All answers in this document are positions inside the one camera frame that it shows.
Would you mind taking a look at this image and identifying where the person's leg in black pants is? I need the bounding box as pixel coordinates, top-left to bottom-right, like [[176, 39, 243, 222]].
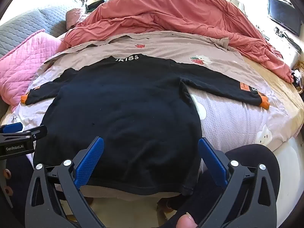
[[166, 144, 281, 228]]

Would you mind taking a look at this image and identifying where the black sweater with orange cuffs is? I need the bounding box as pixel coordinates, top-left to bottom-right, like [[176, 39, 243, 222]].
[[21, 55, 270, 196]]

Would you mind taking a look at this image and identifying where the black flat television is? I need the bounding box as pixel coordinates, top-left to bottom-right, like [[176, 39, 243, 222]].
[[268, 0, 302, 37]]

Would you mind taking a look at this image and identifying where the white curved chair back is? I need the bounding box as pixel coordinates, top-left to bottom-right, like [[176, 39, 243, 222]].
[[230, 0, 245, 11]]

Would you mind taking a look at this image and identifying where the black set-top box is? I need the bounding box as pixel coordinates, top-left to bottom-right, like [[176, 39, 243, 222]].
[[286, 39, 302, 53]]

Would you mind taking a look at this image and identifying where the person's right hand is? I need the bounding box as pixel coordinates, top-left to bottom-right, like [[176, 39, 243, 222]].
[[176, 214, 199, 228]]

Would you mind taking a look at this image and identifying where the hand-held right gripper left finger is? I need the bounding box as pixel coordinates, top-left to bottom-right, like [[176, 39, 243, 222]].
[[25, 136, 105, 228]]

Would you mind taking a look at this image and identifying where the grey quilted pillow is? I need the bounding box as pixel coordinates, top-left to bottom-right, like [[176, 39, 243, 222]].
[[0, 5, 82, 57]]

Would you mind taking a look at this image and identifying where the white cabinet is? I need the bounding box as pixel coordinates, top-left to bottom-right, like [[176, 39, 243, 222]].
[[256, 24, 303, 72]]

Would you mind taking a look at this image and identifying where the pink quilted pillow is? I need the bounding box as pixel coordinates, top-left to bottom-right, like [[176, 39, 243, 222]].
[[0, 28, 66, 112]]

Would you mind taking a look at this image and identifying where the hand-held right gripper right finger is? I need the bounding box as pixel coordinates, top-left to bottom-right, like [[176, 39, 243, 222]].
[[198, 137, 277, 228]]

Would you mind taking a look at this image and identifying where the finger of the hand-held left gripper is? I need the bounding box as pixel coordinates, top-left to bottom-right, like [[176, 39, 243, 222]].
[[0, 123, 23, 135], [0, 125, 47, 143]]

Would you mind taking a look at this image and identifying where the small mauve pillow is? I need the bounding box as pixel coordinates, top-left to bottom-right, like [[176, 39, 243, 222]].
[[66, 8, 86, 30]]

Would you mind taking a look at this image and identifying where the dark clothes pile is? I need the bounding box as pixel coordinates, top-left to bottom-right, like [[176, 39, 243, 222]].
[[87, 0, 112, 8]]

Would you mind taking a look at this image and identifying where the yellow mattress cover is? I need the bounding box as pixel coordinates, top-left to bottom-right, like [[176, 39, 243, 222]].
[[242, 57, 304, 143]]

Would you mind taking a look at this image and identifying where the mixed clutter pile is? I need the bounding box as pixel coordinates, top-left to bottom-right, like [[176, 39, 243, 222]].
[[293, 62, 304, 91]]

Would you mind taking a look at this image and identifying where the mauve strawberry print bed sheet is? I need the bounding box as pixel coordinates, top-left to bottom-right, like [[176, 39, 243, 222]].
[[5, 30, 297, 199]]

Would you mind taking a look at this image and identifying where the white mattress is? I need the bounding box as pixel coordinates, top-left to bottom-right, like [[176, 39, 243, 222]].
[[273, 135, 304, 219]]

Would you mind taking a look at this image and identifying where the salmon red duvet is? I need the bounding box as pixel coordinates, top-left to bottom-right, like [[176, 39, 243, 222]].
[[64, 0, 295, 84]]

